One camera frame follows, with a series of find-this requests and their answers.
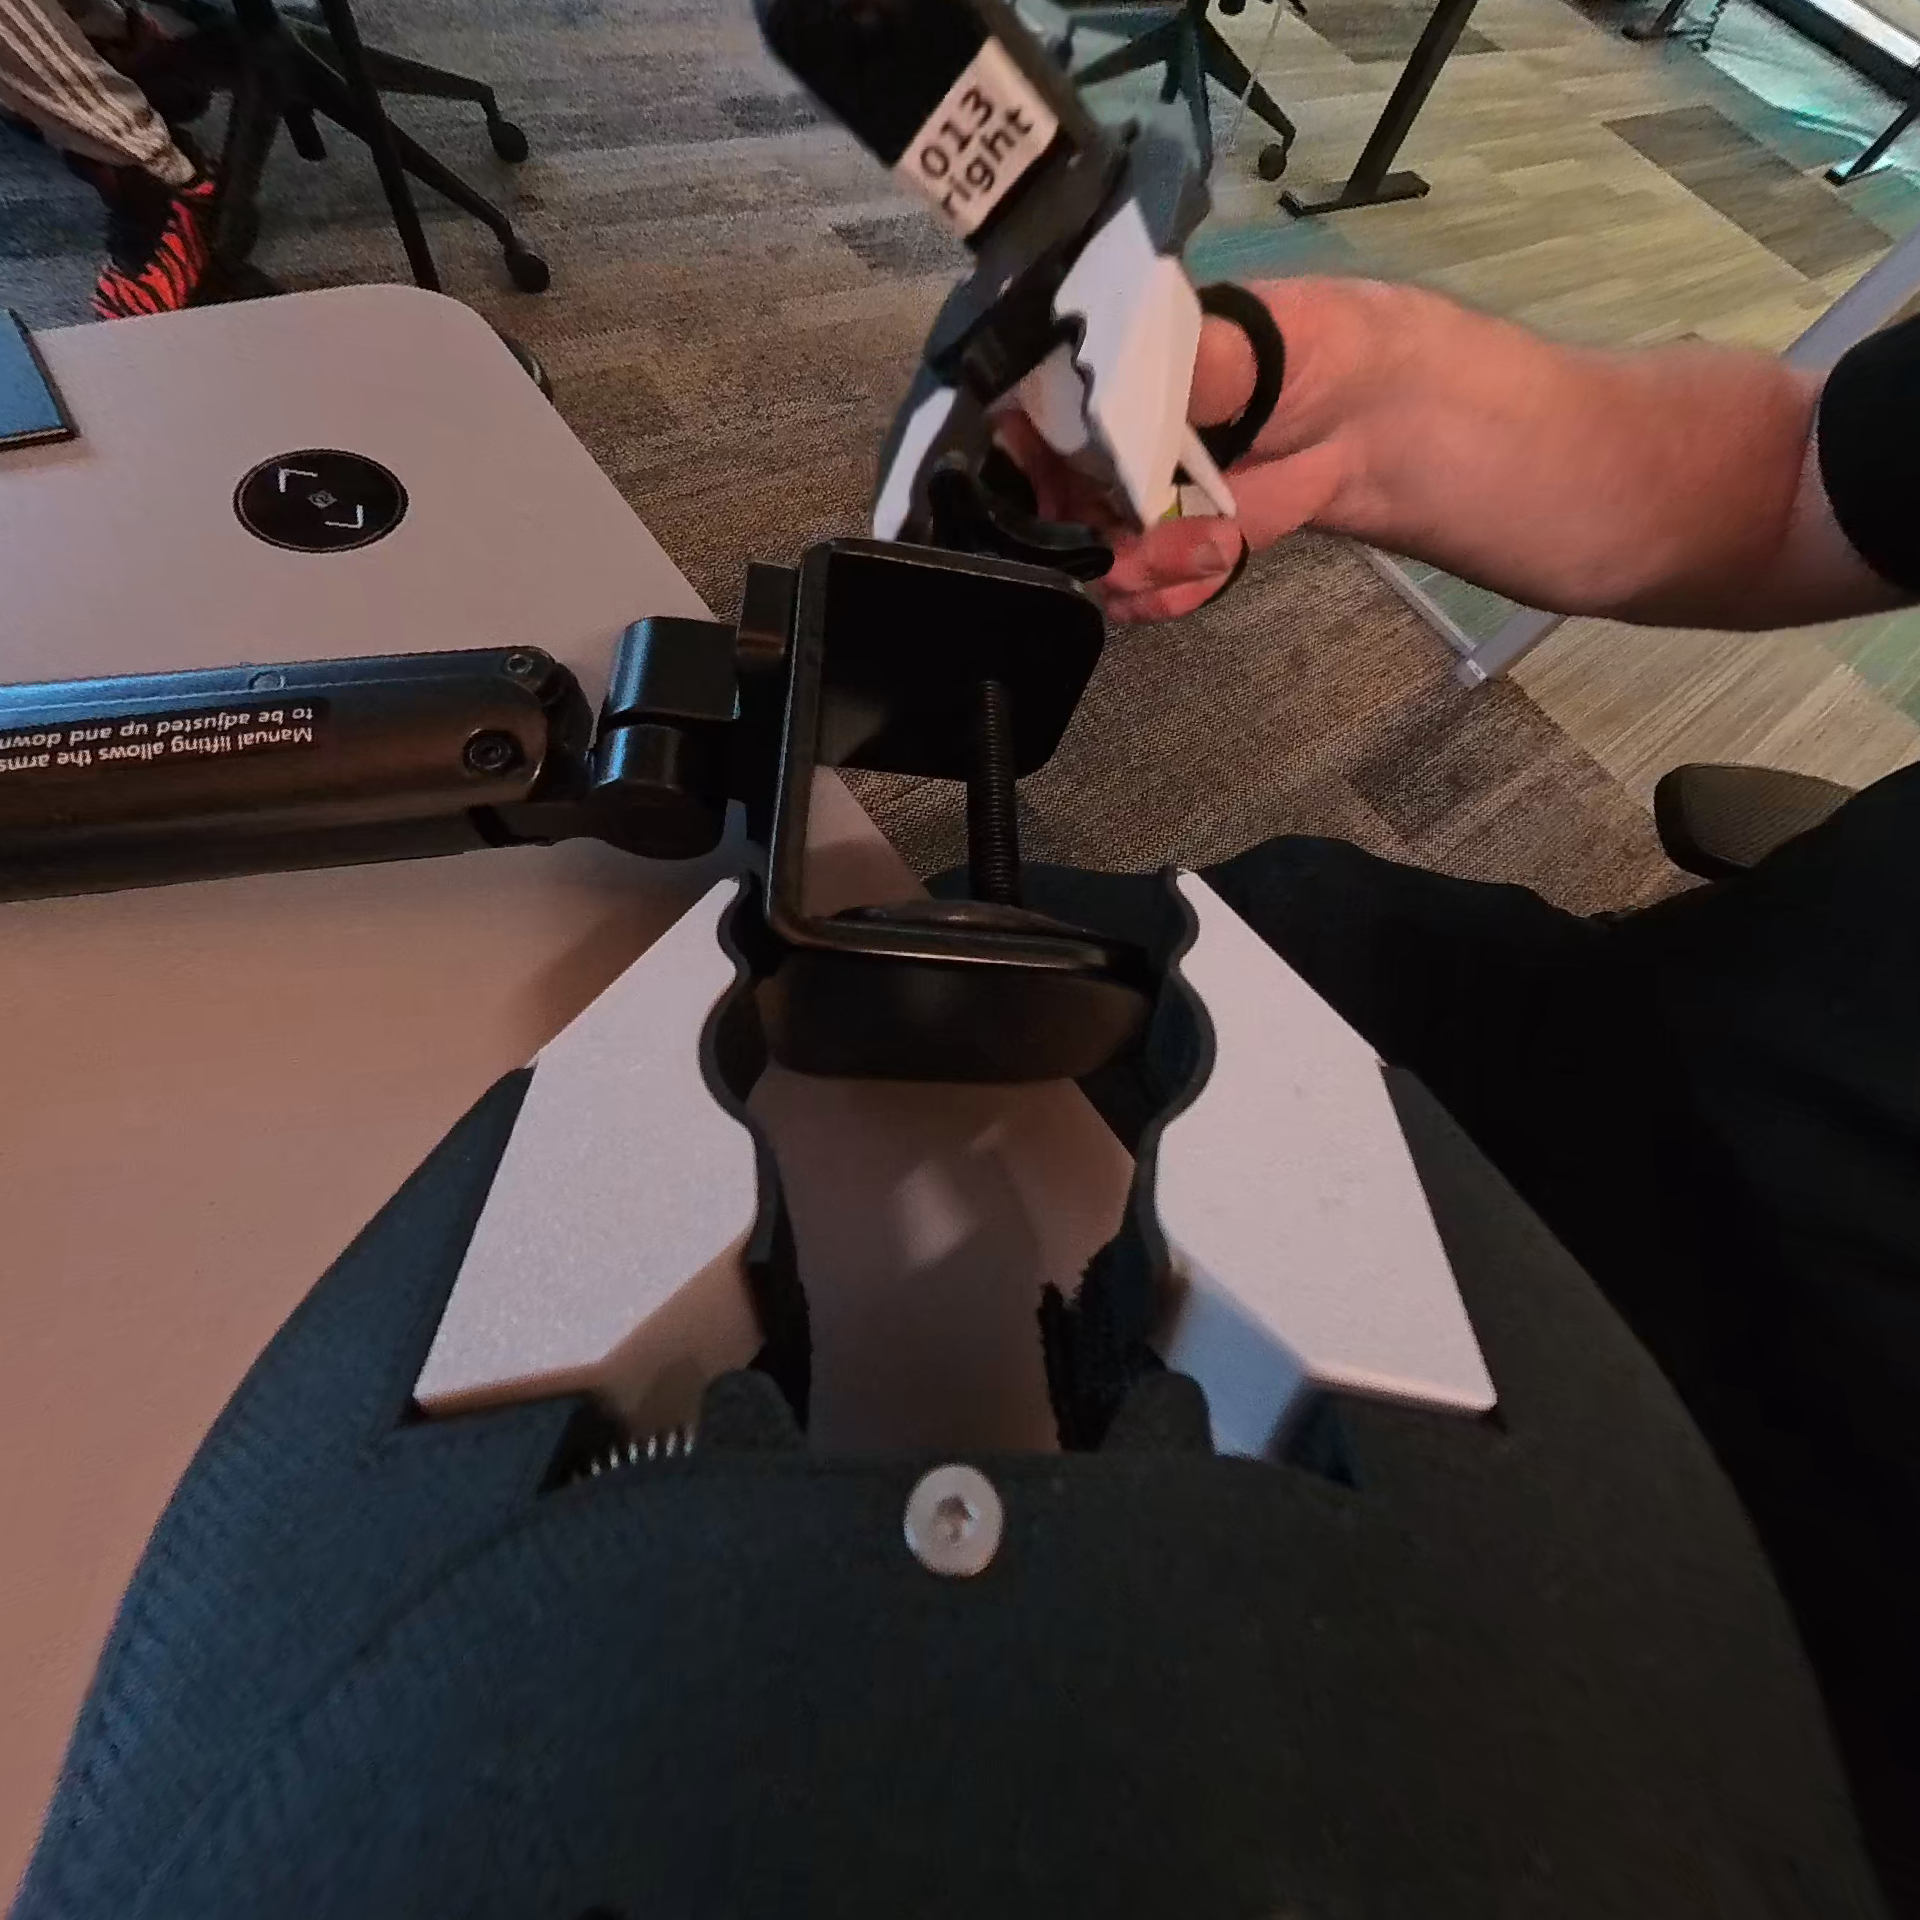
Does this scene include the black table leg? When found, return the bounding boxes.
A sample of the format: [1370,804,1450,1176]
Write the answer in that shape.
[1279,0,1478,222]

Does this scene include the black pole stand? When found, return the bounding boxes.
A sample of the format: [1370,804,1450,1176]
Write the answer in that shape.
[319,0,553,400]

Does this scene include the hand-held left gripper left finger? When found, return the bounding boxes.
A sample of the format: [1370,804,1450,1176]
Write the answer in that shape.
[415,874,783,1466]

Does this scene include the black wheeled office chair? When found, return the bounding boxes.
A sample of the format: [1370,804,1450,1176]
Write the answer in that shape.
[1071,0,1299,186]
[224,0,553,297]

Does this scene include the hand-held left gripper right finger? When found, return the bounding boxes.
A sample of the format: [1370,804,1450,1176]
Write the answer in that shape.
[1135,870,1501,1466]

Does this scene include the black round table disc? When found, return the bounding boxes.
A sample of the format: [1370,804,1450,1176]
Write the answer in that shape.
[232,449,410,555]

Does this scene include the person's right hand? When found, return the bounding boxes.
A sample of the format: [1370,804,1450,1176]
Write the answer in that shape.
[989,277,1448,628]

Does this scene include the black desk clamp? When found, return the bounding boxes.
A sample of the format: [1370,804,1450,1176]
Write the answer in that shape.
[735,461,1160,1086]

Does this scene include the person's right forearm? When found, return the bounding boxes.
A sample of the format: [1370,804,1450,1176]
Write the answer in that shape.
[1431,292,1883,620]

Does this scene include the black rectangular table plate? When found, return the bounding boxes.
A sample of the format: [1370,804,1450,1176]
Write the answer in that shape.
[0,309,75,449]

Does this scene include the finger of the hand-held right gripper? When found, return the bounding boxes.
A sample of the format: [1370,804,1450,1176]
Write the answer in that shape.
[871,382,969,548]
[1041,209,1238,531]

